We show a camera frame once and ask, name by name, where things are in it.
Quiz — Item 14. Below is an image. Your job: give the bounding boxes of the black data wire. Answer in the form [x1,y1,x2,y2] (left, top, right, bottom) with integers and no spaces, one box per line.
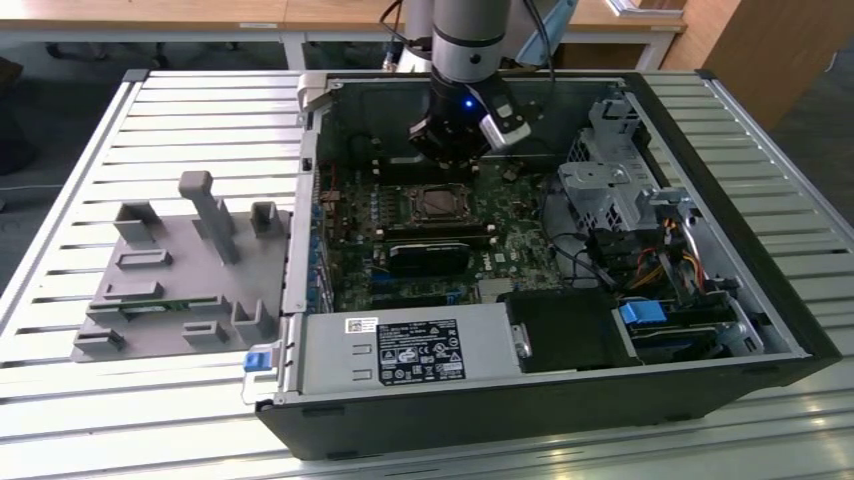
[548,233,606,289]

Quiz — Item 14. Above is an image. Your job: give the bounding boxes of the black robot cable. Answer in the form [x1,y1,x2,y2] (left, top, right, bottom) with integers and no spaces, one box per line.
[522,0,560,89]

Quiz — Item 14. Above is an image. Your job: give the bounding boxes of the wooden cabinet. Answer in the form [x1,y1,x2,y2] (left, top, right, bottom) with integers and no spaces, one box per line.
[660,0,854,132]

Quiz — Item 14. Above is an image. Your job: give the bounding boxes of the silver drive cage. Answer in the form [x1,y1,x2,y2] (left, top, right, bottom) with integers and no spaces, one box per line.
[557,98,669,236]

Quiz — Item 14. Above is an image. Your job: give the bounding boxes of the grey parts rack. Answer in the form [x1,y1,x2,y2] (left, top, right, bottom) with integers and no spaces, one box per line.
[70,169,296,364]

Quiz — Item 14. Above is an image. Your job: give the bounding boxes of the green RAM stick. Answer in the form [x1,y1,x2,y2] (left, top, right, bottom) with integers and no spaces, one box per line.
[119,297,219,316]

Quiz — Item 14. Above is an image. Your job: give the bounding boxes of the green motherboard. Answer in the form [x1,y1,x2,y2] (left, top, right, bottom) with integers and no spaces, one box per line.
[317,157,569,311]

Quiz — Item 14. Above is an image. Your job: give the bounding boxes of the black plastic shroud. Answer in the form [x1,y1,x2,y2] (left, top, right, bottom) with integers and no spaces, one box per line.
[497,289,642,374]

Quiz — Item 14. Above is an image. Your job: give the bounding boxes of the pale blue teach pendant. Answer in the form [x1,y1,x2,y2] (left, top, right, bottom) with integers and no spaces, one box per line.
[517,0,580,66]

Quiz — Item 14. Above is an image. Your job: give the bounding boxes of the blue disk carrier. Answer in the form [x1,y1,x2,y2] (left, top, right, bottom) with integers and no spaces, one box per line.
[618,298,669,331]

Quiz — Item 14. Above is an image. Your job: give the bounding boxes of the yellow orange power wires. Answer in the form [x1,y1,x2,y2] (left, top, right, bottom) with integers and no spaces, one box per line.
[633,249,709,292]

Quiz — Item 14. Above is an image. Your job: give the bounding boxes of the wooden desk white frame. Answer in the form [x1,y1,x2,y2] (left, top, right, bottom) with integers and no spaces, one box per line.
[284,0,689,71]
[0,0,306,46]

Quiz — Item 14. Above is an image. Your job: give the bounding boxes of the stack of white papers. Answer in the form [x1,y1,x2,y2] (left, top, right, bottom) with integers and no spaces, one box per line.
[604,0,689,19]

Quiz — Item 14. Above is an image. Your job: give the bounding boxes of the metal socket cover frame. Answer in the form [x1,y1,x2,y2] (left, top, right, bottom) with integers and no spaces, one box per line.
[413,185,477,222]

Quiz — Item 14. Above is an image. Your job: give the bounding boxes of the black PC case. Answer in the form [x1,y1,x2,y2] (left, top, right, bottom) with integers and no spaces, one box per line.
[256,69,844,462]

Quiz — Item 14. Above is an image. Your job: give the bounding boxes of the CPU socket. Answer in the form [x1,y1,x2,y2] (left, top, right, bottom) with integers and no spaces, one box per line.
[410,183,480,225]

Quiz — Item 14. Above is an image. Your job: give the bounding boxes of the black graphics card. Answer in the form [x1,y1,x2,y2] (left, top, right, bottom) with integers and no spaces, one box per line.
[386,242,473,279]

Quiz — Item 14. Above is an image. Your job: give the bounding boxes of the silver power supply unit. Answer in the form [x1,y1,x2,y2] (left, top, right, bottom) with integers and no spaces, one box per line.
[273,302,529,406]

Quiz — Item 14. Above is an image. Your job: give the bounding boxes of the silver chipset heatsink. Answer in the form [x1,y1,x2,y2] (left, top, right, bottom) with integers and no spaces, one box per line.
[478,278,520,302]

